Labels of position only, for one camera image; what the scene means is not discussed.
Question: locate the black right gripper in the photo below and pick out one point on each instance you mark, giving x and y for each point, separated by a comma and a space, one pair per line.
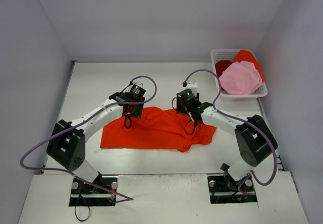
182, 107

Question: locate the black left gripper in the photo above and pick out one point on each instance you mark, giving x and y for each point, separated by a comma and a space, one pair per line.
135, 109

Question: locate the orange t shirt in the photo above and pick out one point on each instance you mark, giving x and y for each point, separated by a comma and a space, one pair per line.
156, 129
246, 55

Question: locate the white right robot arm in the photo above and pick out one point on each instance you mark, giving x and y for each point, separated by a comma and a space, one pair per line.
254, 139

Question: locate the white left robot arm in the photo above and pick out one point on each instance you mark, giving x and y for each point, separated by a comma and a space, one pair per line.
68, 149

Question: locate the dark red t shirt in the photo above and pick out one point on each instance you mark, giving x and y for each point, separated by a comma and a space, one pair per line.
221, 66

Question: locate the pink t shirt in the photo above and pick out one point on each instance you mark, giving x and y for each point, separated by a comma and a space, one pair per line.
241, 78

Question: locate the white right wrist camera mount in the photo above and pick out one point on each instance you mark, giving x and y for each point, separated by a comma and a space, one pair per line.
192, 85

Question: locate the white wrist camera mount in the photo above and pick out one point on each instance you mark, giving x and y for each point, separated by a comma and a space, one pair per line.
192, 85
136, 85

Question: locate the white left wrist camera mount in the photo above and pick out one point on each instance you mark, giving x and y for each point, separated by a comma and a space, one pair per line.
136, 85

